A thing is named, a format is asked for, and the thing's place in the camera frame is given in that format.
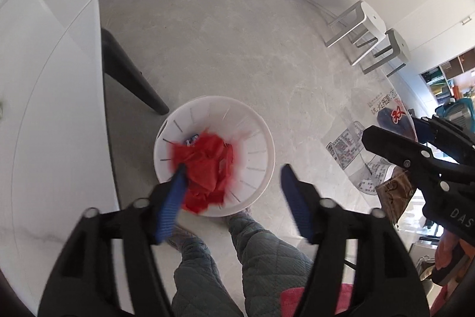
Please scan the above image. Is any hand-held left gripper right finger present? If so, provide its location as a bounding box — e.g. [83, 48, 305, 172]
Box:
[280, 163, 431, 317]

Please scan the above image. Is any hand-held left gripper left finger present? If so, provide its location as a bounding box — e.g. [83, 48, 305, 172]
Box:
[37, 164, 190, 317]

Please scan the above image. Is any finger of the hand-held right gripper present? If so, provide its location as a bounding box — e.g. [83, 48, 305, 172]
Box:
[412, 116, 475, 164]
[362, 126, 447, 179]

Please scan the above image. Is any white plastic basket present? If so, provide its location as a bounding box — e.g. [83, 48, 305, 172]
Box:
[154, 95, 276, 217]

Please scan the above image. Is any person's right hand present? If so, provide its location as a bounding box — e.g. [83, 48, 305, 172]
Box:
[434, 228, 469, 271]

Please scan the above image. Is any grey fuzzy slipper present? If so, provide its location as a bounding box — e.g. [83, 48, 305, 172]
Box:
[167, 224, 197, 251]

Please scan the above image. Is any brown paper bag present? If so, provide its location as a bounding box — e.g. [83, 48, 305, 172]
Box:
[375, 168, 416, 225]

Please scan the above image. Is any clear printed plastic bag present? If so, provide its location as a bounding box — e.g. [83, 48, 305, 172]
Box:
[326, 89, 416, 195]

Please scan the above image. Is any colourful bookshelf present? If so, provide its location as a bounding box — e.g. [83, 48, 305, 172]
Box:
[419, 50, 475, 106]

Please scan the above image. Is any person's right leg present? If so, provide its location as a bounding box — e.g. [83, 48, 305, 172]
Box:
[226, 209, 320, 317]

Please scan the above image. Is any person's leg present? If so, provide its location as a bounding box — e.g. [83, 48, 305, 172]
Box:
[172, 224, 246, 317]
[226, 209, 320, 317]

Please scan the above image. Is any person's left leg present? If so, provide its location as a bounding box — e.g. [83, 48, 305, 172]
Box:
[172, 224, 246, 317]

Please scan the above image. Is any white stool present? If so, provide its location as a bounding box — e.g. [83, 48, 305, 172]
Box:
[362, 28, 411, 78]
[326, 1, 388, 67]

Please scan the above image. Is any pink cloth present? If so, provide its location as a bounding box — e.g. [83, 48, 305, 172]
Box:
[280, 283, 353, 317]

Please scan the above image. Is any dark table leg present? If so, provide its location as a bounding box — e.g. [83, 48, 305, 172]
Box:
[100, 28, 170, 116]

